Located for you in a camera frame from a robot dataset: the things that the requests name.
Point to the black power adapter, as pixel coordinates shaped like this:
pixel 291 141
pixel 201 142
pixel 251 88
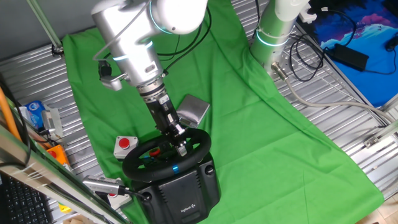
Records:
pixel 351 57

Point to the blue patterned mouse mat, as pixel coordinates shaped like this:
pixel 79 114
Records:
pixel 373 87

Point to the green cloth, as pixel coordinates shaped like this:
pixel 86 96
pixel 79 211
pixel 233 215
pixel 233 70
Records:
pixel 264 140

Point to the silver digital scale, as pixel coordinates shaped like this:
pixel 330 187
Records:
pixel 194 107

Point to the aluminium frame bar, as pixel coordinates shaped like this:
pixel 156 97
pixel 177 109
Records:
pixel 31 169
pixel 43 23
pixel 373 141

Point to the blue white carton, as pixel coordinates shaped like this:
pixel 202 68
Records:
pixel 23 113

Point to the orange box red button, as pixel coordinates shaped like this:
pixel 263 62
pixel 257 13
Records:
pixel 60 155

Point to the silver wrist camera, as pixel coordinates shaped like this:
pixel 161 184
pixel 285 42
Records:
pixel 112 82

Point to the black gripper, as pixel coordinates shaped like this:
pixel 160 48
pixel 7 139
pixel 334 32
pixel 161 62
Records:
pixel 161 110

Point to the black keyboard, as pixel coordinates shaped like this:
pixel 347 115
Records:
pixel 21 205

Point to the orange tube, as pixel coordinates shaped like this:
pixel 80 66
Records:
pixel 7 115

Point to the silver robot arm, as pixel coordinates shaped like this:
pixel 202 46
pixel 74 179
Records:
pixel 133 43

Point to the black computer mouse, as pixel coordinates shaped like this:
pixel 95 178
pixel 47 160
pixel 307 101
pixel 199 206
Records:
pixel 392 43

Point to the black leather steering wheel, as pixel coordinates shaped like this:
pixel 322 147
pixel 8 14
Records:
pixel 133 169

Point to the blue tissue pack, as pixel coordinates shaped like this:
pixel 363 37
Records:
pixel 35 112

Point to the white box red button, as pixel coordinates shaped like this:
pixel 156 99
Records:
pixel 119 152
pixel 121 200

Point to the yellow box green mushroom button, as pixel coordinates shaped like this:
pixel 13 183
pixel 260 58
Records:
pixel 64 208

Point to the black racing wheel controller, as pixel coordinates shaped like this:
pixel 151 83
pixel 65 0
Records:
pixel 183 193

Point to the brown cardboard piece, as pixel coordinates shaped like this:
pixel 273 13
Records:
pixel 73 221

